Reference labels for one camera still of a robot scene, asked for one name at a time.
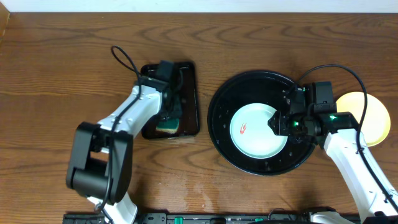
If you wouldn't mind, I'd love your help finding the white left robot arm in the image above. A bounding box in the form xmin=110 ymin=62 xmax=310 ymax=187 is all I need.
xmin=66 ymin=78 xmax=183 ymax=223

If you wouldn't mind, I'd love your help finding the yellow plate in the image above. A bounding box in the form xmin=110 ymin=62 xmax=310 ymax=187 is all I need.
xmin=336 ymin=92 xmax=391 ymax=146

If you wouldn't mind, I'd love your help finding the green and yellow sponge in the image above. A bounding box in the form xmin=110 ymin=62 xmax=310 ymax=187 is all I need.
xmin=155 ymin=119 xmax=180 ymax=134

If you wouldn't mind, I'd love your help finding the mint plate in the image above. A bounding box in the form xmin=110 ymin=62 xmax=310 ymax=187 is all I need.
xmin=229 ymin=103 xmax=287 ymax=159

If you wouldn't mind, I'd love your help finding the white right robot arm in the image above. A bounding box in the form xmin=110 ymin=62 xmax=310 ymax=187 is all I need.
xmin=268 ymin=111 xmax=397 ymax=223

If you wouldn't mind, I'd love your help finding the round black tray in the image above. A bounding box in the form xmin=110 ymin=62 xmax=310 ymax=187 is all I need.
xmin=207 ymin=70 xmax=315 ymax=175

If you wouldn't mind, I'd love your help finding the rectangular black tray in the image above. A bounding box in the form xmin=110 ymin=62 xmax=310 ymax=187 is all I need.
xmin=141 ymin=62 xmax=200 ymax=139

